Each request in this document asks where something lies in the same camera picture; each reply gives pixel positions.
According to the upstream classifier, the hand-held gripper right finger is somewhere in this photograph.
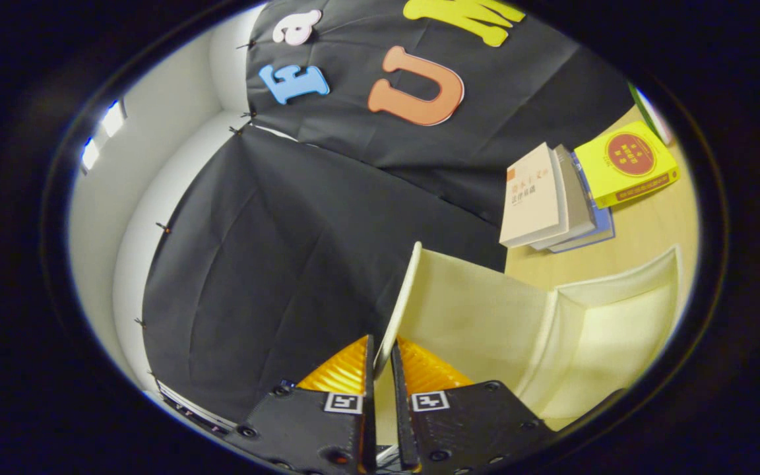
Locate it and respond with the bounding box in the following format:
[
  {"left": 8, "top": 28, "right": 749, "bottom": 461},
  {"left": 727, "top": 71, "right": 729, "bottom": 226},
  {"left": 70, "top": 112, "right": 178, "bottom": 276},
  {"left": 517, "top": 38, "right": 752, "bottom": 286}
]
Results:
[{"left": 390, "top": 338, "right": 555, "bottom": 475}]

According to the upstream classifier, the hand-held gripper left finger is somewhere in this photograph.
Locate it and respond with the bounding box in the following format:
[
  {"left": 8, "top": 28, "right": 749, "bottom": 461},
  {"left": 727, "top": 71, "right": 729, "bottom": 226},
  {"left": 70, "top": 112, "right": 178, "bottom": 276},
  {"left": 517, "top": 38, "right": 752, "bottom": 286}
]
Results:
[{"left": 225, "top": 334, "right": 377, "bottom": 475}]

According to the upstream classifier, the cream fabric storage box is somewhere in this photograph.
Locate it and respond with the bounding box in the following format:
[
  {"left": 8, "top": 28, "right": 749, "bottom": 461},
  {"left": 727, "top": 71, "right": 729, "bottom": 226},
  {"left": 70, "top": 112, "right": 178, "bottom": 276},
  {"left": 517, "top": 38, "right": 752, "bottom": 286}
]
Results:
[{"left": 373, "top": 241, "right": 684, "bottom": 433}]

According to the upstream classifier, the black backdrop cloth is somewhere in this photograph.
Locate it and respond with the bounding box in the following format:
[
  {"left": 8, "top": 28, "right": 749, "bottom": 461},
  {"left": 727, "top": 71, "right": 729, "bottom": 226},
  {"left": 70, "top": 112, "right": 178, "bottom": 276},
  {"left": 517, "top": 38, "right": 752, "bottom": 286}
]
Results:
[{"left": 142, "top": 0, "right": 638, "bottom": 423}]

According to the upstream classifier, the beige cover book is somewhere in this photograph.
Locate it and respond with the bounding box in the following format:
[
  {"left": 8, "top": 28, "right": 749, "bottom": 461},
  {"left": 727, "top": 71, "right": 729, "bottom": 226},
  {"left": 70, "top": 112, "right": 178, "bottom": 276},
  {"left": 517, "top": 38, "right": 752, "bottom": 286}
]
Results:
[{"left": 499, "top": 142, "right": 569, "bottom": 249}]

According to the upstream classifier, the blue cover book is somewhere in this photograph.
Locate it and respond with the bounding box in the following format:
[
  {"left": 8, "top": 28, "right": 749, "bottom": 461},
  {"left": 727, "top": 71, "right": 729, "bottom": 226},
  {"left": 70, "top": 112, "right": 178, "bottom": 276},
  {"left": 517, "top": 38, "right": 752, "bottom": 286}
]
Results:
[{"left": 548, "top": 153, "right": 616, "bottom": 254}]

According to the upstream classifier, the grey cover book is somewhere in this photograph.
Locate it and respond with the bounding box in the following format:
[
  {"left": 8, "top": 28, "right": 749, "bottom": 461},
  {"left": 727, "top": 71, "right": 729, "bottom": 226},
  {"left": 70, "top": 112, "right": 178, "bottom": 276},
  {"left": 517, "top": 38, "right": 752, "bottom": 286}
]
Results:
[{"left": 530, "top": 144, "right": 597, "bottom": 251}]

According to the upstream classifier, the yellow book with red circle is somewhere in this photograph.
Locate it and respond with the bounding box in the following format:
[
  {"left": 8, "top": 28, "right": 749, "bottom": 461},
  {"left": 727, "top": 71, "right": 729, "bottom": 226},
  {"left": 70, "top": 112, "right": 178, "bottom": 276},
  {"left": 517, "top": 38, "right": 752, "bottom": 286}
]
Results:
[{"left": 574, "top": 120, "right": 680, "bottom": 209}]

